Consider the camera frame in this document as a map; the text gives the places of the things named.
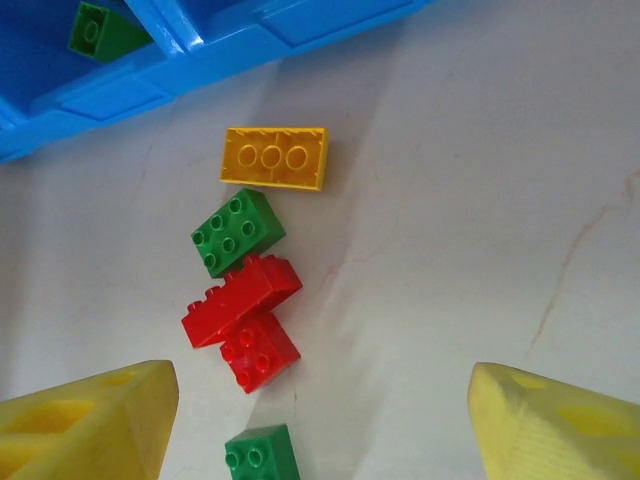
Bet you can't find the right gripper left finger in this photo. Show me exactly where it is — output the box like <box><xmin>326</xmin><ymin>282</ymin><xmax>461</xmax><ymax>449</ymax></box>
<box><xmin>0</xmin><ymin>358</ymin><xmax>180</xmax><ymax>480</ymax></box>

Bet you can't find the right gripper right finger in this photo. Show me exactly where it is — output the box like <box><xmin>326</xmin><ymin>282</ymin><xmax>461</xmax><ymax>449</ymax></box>
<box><xmin>467</xmin><ymin>361</ymin><xmax>640</xmax><ymax>480</ymax></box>

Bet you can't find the green lego brick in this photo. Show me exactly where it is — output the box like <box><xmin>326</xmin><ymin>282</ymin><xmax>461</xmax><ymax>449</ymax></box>
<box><xmin>224</xmin><ymin>423</ymin><xmax>302</xmax><ymax>480</ymax></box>
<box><xmin>190</xmin><ymin>187</ymin><xmax>287</xmax><ymax>280</ymax></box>
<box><xmin>67</xmin><ymin>1</ymin><xmax>154</xmax><ymax>65</ymax></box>

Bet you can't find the small red lego brick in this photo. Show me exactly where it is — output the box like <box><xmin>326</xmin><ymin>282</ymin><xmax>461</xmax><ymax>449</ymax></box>
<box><xmin>218</xmin><ymin>310</ymin><xmax>302</xmax><ymax>396</ymax></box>

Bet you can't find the long red lego brick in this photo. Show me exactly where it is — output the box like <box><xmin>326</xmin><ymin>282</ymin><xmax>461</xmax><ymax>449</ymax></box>
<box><xmin>181</xmin><ymin>253</ymin><xmax>304</xmax><ymax>350</ymax></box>

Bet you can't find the long yellow lego brick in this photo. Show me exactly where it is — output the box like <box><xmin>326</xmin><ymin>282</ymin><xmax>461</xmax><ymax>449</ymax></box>
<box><xmin>219</xmin><ymin>126</ymin><xmax>331</xmax><ymax>192</ymax></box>

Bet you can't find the blue three-compartment bin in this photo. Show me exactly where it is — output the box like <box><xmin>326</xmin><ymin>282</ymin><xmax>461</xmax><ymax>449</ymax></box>
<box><xmin>0</xmin><ymin>0</ymin><xmax>436</xmax><ymax>164</ymax></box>

